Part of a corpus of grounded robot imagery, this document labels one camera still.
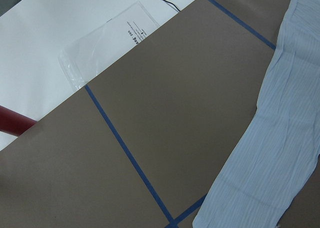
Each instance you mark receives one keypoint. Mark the light blue button shirt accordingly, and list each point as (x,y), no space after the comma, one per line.
(279,150)

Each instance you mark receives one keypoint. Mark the brown paper table cover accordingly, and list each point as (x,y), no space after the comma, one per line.
(180,102)

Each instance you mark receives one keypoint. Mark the clear plastic bag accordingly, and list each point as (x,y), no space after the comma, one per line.
(88,56)

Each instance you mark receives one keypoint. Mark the red cylinder roll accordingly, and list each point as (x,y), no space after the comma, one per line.
(14,123)

